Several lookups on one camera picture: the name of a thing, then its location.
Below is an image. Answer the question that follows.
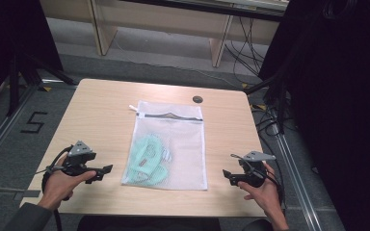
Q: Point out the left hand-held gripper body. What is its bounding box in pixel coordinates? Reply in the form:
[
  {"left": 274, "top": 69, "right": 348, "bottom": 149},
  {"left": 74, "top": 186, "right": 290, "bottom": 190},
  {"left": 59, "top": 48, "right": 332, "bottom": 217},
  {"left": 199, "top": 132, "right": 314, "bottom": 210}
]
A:
[{"left": 62, "top": 140, "right": 97, "bottom": 177}]

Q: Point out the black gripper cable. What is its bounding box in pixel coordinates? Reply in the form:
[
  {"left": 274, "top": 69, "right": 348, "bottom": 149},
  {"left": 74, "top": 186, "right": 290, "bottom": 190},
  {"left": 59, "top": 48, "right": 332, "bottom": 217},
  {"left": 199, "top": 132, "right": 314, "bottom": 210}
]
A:
[
  {"left": 34, "top": 144, "right": 75, "bottom": 231},
  {"left": 230, "top": 153, "right": 287, "bottom": 210}
]

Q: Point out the light wooden desk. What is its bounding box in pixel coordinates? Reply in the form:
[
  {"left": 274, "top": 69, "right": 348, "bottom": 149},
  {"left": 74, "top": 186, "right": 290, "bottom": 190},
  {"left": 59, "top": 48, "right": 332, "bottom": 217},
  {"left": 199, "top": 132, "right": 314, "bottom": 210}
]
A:
[{"left": 40, "top": 0, "right": 291, "bottom": 68}]

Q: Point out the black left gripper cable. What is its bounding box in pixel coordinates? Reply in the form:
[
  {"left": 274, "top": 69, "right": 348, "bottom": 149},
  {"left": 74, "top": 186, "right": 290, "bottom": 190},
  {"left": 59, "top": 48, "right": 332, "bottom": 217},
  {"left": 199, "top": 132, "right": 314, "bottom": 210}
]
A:
[{"left": 34, "top": 144, "right": 75, "bottom": 231}]

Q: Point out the black curtain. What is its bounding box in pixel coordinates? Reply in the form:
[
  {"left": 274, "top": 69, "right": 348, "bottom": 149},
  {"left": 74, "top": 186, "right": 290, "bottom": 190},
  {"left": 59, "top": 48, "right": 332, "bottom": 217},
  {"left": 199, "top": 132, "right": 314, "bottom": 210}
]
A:
[
  {"left": 257, "top": 0, "right": 370, "bottom": 231},
  {"left": 0, "top": 0, "right": 64, "bottom": 112}
]

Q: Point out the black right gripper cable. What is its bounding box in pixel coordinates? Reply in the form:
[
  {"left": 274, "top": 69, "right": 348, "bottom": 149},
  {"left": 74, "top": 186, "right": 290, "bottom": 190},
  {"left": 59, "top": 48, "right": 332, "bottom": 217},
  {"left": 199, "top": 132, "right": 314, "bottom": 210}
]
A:
[{"left": 230, "top": 153, "right": 287, "bottom": 210}]

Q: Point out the white mesh laundry bag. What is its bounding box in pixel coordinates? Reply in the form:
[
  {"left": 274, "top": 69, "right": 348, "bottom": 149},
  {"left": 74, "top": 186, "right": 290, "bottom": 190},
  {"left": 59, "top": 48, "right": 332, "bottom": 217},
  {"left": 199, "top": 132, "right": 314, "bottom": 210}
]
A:
[{"left": 120, "top": 99, "right": 209, "bottom": 192}]

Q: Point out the metal floor rail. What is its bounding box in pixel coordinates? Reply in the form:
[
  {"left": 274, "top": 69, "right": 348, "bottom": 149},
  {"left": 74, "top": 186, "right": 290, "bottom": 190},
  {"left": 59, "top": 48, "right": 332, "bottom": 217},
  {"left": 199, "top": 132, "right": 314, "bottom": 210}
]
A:
[
  {"left": 250, "top": 104, "right": 323, "bottom": 231},
  {"left": 0, "top": 81, "right": 78, "bottom": 174}
]

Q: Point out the black tripod stand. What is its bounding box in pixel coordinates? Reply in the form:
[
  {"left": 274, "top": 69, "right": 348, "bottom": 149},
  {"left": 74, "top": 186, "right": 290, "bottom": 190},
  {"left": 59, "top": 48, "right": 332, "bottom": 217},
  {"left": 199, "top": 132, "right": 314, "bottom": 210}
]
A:
[{"left": 7, "top": 51, "right": 79, "bottom": 117}]

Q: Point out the mint green garment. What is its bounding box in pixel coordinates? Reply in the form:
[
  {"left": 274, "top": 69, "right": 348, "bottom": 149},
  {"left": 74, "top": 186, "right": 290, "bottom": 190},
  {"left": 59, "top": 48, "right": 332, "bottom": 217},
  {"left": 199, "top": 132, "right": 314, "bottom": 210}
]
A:
[{"left": 124, "top": 134, "right": 171, "bottom": 187}]

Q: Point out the black metal stand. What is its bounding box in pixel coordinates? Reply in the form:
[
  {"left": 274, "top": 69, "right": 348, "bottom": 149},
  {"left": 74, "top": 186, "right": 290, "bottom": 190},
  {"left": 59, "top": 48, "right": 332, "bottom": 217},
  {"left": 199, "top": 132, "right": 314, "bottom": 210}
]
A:
[{"left": 243, "top": 64, "right": 293, "bottom": 135}]

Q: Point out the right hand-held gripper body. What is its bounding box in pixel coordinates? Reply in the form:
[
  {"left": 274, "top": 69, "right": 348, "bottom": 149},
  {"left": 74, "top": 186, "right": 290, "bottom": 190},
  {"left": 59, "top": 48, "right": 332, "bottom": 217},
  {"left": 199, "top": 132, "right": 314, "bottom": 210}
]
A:
[{"left": 236, "top": 150, "right": 278, "bottom": 189}]

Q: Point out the bundle of black cables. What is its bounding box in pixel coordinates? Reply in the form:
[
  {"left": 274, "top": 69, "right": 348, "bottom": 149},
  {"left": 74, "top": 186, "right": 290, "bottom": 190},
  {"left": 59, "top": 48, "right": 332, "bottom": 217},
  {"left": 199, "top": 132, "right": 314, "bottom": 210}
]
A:
[{"left": 224, "top": 14, "right": 272, "bottom": 85}]

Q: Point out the person's left hand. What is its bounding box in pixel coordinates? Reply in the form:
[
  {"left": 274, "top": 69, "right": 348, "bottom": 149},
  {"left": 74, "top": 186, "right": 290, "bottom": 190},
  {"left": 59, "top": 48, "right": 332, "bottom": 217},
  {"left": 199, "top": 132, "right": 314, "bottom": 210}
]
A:
[{"left": 38, "top": 153, "right": 97, "bottom": 212}]

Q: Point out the person's dark lap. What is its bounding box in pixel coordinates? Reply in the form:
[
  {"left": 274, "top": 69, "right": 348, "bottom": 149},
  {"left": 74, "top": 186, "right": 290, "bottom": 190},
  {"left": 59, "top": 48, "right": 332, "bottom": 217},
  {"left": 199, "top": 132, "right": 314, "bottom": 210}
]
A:
[{"left": 76, "top": 215, "right": 223, "bottom": 231}]

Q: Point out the person's right hand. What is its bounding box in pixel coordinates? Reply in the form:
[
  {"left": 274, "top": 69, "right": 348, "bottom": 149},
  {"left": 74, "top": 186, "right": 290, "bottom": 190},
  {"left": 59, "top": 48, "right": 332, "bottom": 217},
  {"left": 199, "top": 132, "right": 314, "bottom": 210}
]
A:
[{"left": 237, "top": 163, "right": 285, "bottom": 223}]

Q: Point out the grey tape strip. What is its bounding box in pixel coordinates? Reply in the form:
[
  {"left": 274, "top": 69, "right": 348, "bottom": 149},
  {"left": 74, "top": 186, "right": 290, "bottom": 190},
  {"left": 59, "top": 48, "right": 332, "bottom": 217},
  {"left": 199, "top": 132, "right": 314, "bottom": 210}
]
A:
[{"left": 12, "top": 190, "right": 42, "bottom": 202}]

